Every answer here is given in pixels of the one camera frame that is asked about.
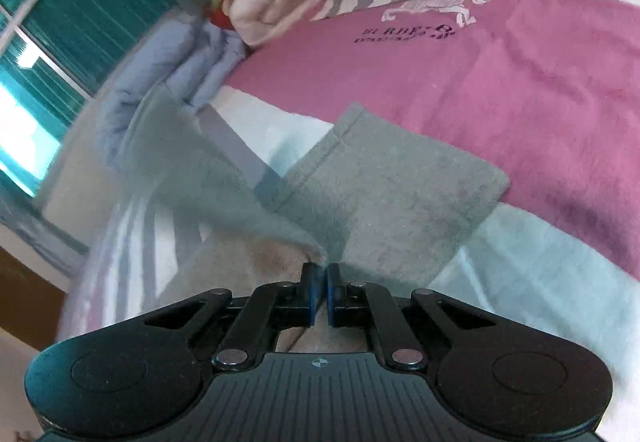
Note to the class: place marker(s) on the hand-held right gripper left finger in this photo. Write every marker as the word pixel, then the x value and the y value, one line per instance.
pixel 310 294

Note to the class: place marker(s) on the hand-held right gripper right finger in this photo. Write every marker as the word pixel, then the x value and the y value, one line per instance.
pixel 334 294

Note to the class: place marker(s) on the grey pants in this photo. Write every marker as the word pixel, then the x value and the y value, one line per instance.
pixel 380 187

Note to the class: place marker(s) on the striped bed sheet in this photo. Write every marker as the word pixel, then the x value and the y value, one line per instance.
pixel 530 277

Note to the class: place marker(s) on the light blue folded comforter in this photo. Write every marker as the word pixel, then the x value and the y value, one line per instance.
pixel 165 72

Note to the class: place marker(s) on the pink towel with horse print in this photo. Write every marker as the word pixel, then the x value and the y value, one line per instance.
pixel 500 87

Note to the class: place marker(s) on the brown wooden door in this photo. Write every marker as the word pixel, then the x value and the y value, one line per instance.
pixel 25 287

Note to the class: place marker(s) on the window with teal blinds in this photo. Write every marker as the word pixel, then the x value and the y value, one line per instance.
pixel 75 22

